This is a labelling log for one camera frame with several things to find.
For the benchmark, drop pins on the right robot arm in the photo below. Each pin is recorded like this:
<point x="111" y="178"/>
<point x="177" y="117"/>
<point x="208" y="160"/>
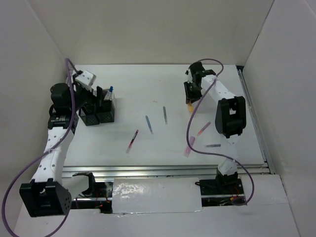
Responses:
<point x="230" y="117"/>

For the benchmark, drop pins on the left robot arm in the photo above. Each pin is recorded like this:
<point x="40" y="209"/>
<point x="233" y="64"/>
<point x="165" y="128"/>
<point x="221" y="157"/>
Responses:
<point x="45" y="195"/>

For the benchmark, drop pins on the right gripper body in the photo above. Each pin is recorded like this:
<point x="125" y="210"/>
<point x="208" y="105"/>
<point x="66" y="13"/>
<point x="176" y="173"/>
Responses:
<point x="193" y="92"/>

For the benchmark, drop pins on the white cover sheet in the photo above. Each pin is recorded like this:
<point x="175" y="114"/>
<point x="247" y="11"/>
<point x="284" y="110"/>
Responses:
<point x="157" y="195"/>

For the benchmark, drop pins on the grey green pen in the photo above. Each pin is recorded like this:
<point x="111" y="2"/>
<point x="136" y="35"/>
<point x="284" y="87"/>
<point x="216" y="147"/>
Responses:
<point x="165" y="115"/>

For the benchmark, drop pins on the light blue pen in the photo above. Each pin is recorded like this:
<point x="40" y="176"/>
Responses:
<point x="149" y="124"/>

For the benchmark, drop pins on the blue whiteboard marker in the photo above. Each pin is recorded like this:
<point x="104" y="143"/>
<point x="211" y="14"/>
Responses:
<point x="110" y="93"/>

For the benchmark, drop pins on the dark purple pen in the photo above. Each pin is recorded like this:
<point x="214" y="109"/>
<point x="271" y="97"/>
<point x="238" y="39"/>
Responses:
<point x="212" y="146"/>

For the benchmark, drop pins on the aluminium rail frame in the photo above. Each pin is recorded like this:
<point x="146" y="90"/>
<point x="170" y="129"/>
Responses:
<point x="142" y="90"/>

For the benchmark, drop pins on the black container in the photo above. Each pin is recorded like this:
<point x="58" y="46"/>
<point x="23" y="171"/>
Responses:
<point x="105" y="112"/>
<point x="89" y="119"/>

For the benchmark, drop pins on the pink orange pen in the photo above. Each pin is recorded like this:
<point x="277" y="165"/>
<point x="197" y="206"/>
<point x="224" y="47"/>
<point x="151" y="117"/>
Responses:
<point x="203" y="128"/>

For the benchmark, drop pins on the black container front right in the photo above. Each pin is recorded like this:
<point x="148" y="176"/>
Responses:
<point x="105" y="112"/>

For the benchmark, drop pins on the black container front left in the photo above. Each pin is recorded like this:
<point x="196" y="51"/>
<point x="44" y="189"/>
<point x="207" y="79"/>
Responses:
<point x="89" y="119"/>

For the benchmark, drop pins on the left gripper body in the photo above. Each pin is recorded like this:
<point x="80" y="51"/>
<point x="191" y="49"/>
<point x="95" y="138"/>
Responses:
<point x="82" y="96"/>

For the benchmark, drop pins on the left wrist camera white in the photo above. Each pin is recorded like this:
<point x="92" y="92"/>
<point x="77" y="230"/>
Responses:
<point x="85" y="79"/>

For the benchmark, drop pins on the red pen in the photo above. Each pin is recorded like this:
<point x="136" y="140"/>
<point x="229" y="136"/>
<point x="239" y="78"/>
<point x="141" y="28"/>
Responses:
<point x="132" y="141"/>

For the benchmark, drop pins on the purple pink highlighter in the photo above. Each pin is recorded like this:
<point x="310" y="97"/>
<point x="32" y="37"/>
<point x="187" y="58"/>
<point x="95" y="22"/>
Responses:
<point x="188" y="149"/>

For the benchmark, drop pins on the white container back right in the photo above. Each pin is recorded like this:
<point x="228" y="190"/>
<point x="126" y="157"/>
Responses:
<point x="105" y="94"/>

